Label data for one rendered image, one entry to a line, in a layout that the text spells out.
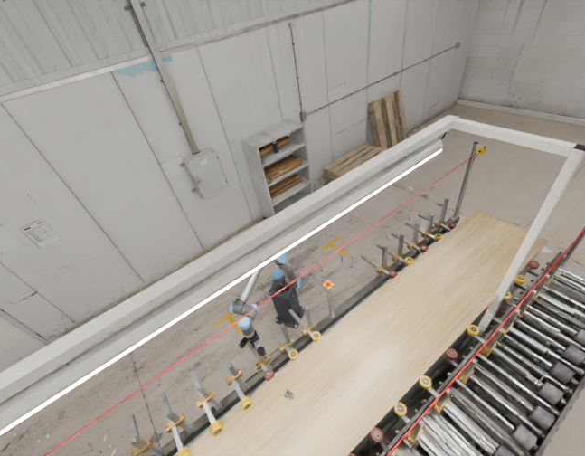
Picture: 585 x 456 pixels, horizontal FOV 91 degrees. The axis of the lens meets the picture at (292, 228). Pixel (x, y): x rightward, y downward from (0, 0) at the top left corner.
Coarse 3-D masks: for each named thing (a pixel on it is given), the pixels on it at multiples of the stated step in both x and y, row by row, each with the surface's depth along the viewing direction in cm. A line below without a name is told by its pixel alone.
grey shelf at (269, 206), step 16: (272, 128) 440; (288, 128) 430; (304, 128) 437; (256, 144) 407; (288, 144) 458; (304, 144) 451; (256, 160) 421; (272, 160) 428; (304, 160) 485; (256, 176) 454; (288, 176) 521; (304, 176) 513; (256, 192) 490; (288, 192) 489; (304, 192) 542; (272, 208) 472
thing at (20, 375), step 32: (448, 128) 174; (480, 128) 162; (384, 160) 151; (576, 160) 135; (320, 192) 138; (288, 224) 129; (544, 224) 161; (224, 256) 116; (160, 288) 108; (96, 320) 101; (128, 320) 103; (64, 352) 94; (0, 384) 89
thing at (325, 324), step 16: (432, 240) 337; (416, 256) 330; (368, 288) 300; (352, 304) 289; (336, 320) 285; (304, 336) 272; (272, 368) 254; (256, 384) 248; (224, 400) 241; (240, 400) 245; (192, 432) 226; (176, 448) 221
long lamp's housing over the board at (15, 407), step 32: (416, 160) 165; (352, 192) 148; (320, 224) 139; (256, 256) 125; (192, 288) 116; (160, 320) 110; (96, 352) 101; (32, 384) 96; (64, 384) 97; (0, 416) 90
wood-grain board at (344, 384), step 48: (480, 240) 299; (384, 288) 274; (432, 288) 266; (480, 288) 258; (336, 336) 246; (384, 336) 240; (432, 336) 233; (288, 384) 223; (336, 384) 218; (384, 384) 213; (240, 432) 204; (288, 432) 200; (336, 432) 195
